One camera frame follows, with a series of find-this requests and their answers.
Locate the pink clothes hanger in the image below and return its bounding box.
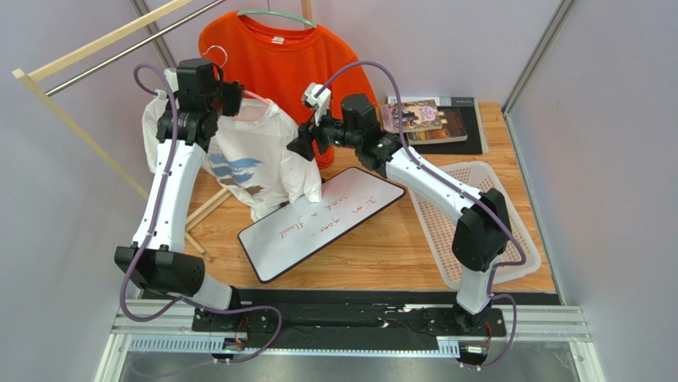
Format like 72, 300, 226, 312
201, 45, 271, 122

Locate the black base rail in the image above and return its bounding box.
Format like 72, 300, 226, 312
190, 287, 563, 367

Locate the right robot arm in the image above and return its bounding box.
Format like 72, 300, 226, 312
286, 94, 511, 329

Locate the dark red cover book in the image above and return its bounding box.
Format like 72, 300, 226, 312
407, 107, 468, 146

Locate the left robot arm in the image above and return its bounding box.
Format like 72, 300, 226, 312
114, 58, 244, 312

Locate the orange t shirt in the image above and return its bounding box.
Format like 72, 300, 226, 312
197, 11, 358, 125

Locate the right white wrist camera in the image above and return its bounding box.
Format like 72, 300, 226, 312
302, 83, 331, 126

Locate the pink cover book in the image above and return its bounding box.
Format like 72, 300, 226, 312
379, 99, 441, 134

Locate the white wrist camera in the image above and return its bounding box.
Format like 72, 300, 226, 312
163, 68, 178, 92
302, 83, 331, 126

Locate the whiteboard with red writing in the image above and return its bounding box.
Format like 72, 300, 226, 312
238, 167, 406, 284

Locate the wooden clothes rack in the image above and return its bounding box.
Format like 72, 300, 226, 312
11, 0, 316, 264

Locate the large black book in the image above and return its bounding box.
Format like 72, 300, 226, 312
402, 96, 489, 155

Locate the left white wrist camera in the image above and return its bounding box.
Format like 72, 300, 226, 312
163, 68, 178, 92

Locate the green clothes hanger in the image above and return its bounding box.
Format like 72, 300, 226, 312
236, 0, 318, 29

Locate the white printed t shirt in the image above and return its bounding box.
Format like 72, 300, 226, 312
142, 97, 323, 222

